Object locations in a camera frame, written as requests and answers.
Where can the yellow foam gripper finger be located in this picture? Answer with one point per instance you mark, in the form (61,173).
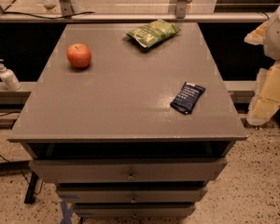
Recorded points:
(266,100)
(256,37)

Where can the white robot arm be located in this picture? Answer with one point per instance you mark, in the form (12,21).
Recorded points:
(271,44)

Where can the red apple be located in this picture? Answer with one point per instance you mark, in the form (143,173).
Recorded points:
(78,55)

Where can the white pump bottle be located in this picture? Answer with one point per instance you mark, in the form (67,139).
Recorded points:
(8,77)

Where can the grey drawer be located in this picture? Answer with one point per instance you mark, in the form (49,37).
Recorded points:
(132,194)
(135,210)
(134,170)

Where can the bottom grey drawer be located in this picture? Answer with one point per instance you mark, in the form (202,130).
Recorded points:
(135,210)

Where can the grey drawer cabinet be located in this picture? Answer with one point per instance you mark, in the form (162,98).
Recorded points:
(119,106)

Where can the green chip bag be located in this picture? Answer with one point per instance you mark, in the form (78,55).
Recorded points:
(153,33)

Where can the dark blue rxbar wrapper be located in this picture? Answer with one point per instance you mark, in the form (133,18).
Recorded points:
(187,98)

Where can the top grey drawer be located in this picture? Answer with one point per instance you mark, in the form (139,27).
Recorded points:
(134,170)

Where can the black metal floor stand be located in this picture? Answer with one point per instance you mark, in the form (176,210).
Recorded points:
(30,193)

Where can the middle grey drawer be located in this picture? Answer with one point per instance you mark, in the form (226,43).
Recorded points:
(132,194)

